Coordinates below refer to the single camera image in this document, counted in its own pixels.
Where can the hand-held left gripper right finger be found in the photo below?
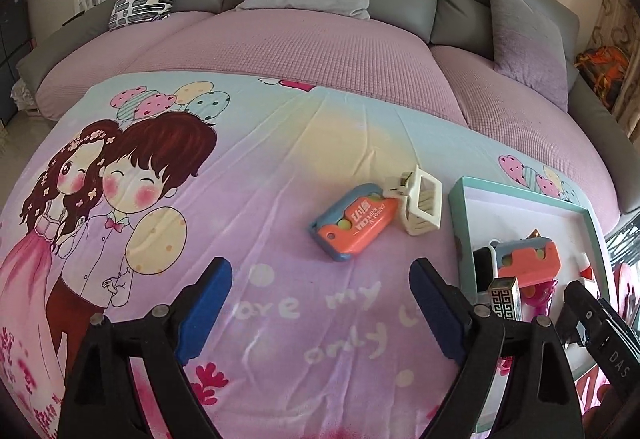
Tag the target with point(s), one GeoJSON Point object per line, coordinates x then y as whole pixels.
{"type": "Point", "coordinates": [440, 309]}

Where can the beige patterned curtain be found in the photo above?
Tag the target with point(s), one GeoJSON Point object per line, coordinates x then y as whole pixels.
{"type": "Point", "coordinates": [617, 19]}

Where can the orange backpack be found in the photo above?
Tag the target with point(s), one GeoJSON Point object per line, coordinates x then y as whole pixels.
{"type": "Point", "coordinates": [602, 69]}

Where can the printed blanket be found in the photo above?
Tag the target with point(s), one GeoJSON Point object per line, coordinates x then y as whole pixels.
{"type": "Point", "coordinates": [300, 169]}

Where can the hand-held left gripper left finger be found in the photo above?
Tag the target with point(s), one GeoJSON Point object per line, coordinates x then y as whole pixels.
{"type": "Point", "coordinates": [205, 314]}

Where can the orange and blue toy knife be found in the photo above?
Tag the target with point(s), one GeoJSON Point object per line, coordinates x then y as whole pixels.
{"type": "Point", "coordinates": [535, 261]}

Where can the white hair claw clip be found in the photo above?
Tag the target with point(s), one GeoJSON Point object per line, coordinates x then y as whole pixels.
{"type": "Point", "coordinates": [422, 204]}

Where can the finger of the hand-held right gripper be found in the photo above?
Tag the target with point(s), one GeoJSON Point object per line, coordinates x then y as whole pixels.
{"type": "Point", "coordinates": [582, 314]}

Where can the purple pillow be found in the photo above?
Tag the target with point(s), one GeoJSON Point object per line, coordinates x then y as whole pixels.
{"type": "Point", "coordinates": [525, 44]}

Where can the orange blue toy case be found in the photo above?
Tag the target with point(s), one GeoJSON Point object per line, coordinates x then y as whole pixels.
{"type": "Point", "coordinates": [357, 224]}

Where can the dark cabinet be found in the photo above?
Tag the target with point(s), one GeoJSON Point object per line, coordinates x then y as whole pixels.
{"type": "Point", "coordinates": [7, 44]}

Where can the teal-rimmed shallow box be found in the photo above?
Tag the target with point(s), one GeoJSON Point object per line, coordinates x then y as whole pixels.
{"type": "Point", "coordinates": [515, 214]}

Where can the black and white patterned case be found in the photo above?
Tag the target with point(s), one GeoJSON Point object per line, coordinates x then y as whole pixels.
{"type": "Point", "coordinates": [505, 301]}

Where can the black power adapter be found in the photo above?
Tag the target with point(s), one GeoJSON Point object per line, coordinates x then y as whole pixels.
{"type": "Point", "coordinates": [484, 269]}

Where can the pink sofa cover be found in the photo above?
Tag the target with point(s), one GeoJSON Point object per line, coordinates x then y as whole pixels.
{"type": "Point", "coordinates": [300, 49]}

